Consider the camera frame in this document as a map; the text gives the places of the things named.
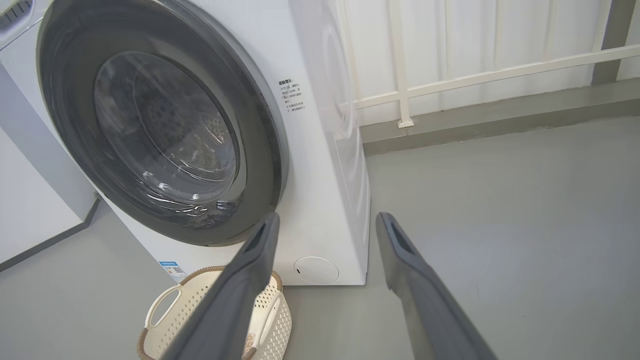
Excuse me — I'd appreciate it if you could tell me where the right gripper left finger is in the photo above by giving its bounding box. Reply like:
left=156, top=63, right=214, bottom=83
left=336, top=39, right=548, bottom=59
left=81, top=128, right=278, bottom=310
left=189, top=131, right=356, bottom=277
left=160, top=212, right=281, bottom=360

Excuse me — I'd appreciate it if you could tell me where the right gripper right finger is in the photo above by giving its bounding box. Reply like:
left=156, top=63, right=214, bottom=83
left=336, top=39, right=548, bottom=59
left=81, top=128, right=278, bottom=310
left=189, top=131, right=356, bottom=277
left=375, top=212, right=499, bottom=360

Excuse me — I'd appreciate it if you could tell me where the cream laundry basket brown rim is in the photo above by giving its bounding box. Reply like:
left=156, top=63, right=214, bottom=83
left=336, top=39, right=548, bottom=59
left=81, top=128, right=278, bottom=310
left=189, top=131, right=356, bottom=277
left=136, top=265, right=294, bottom=360

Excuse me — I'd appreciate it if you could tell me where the white front-load washing machine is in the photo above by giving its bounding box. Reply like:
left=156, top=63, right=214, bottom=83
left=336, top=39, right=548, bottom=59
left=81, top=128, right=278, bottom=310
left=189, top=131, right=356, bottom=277
left=0, top=0, right=372, bottom=287

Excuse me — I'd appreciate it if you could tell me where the blue energy label sticker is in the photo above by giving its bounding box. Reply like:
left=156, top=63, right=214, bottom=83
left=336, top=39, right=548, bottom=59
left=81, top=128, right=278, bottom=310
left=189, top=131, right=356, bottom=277
left=158, top=260, right=189, bottom=284

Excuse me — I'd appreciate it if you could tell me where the white cabinet with grey side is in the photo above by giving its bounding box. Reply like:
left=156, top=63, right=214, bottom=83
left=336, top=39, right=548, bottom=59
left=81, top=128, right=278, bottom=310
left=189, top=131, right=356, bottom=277
left=0, top=62, right=102, bottom=273

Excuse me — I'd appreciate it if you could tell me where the white metal railing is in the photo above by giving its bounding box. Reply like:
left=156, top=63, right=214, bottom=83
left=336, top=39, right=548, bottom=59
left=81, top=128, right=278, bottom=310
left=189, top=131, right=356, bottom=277
left=336, top=0, right=640, bottom=129

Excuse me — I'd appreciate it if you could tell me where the grey pillar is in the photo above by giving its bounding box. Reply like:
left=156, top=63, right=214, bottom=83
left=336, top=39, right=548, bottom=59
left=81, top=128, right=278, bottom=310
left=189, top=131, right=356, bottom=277
left=591, top=0, right=639, bottom=86

